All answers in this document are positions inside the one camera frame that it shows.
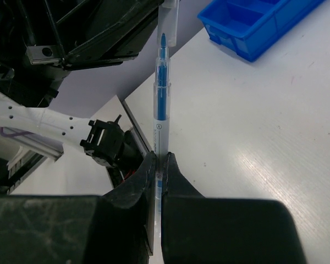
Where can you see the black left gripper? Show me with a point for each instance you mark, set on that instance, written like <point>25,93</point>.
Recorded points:
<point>42,42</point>

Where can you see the blue thin pen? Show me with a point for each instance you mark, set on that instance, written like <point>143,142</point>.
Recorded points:
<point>168,13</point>

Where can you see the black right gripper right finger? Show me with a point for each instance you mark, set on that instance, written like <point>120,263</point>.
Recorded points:
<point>198,229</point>

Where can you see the blue plastic compartment bin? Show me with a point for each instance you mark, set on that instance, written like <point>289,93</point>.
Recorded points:
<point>251,27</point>

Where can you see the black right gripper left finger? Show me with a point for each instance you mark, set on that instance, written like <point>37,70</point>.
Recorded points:
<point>117,227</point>

